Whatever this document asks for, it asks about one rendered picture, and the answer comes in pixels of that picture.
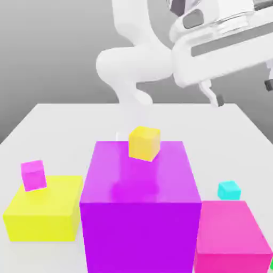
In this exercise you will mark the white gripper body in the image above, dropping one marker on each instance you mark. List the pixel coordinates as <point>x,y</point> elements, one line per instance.
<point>213,64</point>

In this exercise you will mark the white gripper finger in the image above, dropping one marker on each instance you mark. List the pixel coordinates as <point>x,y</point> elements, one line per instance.
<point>210,93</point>
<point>269,84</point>

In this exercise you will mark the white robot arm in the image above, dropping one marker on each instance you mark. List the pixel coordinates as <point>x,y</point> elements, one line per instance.
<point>132,64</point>

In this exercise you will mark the small yellow cube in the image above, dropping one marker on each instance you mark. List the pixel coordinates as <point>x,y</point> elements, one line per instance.
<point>143,145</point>

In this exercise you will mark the small cyan cube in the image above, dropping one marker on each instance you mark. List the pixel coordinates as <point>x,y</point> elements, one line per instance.
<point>229,190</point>

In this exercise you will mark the small green cube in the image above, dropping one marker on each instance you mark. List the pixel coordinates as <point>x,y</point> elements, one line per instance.
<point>271,264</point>

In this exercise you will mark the small magenta cube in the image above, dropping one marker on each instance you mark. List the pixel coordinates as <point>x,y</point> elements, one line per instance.
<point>33,177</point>

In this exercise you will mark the large pink box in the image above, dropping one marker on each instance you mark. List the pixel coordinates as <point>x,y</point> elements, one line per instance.
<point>230,234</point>

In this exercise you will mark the large purple box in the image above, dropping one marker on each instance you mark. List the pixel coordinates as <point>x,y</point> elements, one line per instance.
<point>140,224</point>

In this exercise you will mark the large yellow box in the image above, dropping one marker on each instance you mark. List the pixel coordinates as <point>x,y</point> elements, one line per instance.
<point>42,219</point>

